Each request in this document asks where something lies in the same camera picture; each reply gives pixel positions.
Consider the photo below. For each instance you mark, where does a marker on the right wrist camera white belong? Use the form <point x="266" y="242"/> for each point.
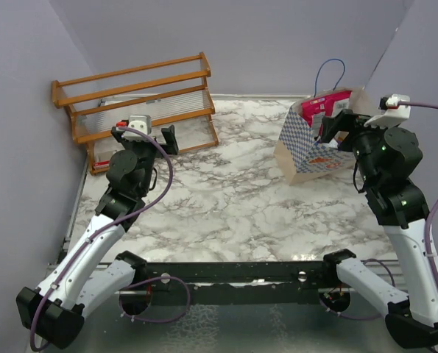
<point x="394" y="112"/>

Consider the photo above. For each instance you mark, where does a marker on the blue checkered paper bag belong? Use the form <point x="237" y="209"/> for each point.
<point x="300" y="157"/>

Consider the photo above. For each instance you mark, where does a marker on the wooden tiered shelf rack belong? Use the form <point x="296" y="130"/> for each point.
<point x="166" y="100"/>

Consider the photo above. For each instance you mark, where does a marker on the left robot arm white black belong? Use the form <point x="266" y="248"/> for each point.
<point x="57" y="308"/>

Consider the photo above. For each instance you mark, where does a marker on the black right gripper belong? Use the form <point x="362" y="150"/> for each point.
<point x="343" y="121"/>

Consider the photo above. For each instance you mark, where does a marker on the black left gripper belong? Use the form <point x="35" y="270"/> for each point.
<point x="129" y="145"/>

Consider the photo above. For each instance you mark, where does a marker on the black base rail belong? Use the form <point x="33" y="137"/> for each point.
<point x="234" y="283"/>

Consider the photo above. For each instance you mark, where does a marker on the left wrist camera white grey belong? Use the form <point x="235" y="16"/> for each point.
<point x="135" y="128"/>

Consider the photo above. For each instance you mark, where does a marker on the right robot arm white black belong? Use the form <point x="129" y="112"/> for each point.
<point x="386" y="155"/>

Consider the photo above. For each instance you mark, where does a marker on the small red box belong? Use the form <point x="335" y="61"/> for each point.
<point x="100" y="165"/>

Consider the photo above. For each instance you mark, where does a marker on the pink Real crisps bag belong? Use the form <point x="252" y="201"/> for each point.
<point x="327" y="105"/>

